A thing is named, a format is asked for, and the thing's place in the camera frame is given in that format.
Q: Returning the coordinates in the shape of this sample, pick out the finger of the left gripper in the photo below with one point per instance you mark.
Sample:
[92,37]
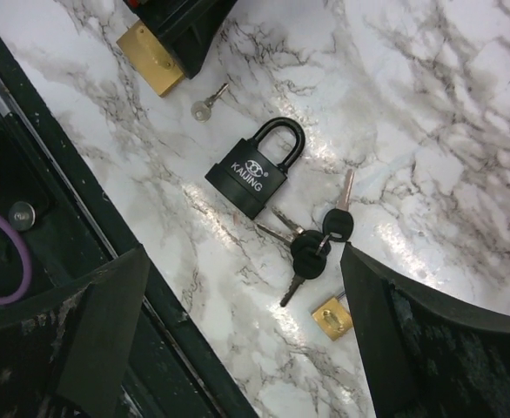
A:
[185,28]

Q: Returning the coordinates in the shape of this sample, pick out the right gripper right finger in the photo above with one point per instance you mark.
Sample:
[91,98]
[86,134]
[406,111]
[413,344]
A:
[425,353]

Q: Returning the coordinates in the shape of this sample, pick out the large brass padlock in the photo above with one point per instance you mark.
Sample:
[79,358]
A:
[150,59]

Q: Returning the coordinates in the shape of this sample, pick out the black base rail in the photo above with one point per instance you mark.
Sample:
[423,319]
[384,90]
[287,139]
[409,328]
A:
[56,225]

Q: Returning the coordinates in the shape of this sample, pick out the black padlock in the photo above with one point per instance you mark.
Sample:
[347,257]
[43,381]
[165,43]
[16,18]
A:
[246,177]

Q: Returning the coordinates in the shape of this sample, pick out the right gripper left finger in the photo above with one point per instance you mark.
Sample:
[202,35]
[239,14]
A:
[64,352]

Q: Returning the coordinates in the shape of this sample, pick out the black-headed keys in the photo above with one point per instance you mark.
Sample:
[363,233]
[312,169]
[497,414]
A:
[310,248]

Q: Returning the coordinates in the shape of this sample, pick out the small brass padlock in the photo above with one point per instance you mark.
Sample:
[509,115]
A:
[333,317]

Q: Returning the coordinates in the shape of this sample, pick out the large padlock silver key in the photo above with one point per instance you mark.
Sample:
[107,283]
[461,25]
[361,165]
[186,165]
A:
[201,110]

